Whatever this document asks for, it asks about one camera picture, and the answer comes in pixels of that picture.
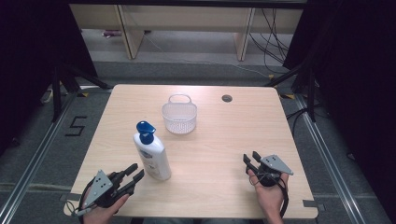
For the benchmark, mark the person's right hand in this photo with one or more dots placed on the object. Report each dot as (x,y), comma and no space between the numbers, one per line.
(271,196)

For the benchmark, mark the person's left hand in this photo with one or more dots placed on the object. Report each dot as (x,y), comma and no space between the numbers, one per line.
(101,215)

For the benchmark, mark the yellow black floor tape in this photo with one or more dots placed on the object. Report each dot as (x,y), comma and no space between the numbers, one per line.
(83,94)
(288,96)

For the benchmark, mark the metal floor rail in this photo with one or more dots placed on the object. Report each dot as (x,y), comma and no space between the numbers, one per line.
(330,161)
(34,161)

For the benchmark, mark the white perforated plastic basket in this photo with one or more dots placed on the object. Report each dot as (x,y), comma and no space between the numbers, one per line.
(179,119)

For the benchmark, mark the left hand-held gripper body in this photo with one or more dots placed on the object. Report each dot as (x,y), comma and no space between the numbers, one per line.
(101,186)

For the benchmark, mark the black curtain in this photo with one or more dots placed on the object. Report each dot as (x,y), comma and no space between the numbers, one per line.
(358,77)
(31,62)

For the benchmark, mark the pink object under shelf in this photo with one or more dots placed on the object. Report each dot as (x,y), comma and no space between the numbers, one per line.
(111,33)

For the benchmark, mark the light wooden shelf unit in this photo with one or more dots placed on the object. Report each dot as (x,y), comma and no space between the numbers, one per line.
(186,17)

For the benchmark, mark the black metal stand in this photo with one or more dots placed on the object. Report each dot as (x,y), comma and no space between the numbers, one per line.
(311,93)
(56,93)

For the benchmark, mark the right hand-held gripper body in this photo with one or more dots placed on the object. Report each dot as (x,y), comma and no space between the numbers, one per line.
(275,164)

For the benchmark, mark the white lotion bottle blue pump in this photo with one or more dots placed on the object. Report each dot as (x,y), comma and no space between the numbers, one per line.
(154,158)

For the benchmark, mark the grey tape strip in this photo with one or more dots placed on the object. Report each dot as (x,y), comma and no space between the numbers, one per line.
(313,204)
(70,197)

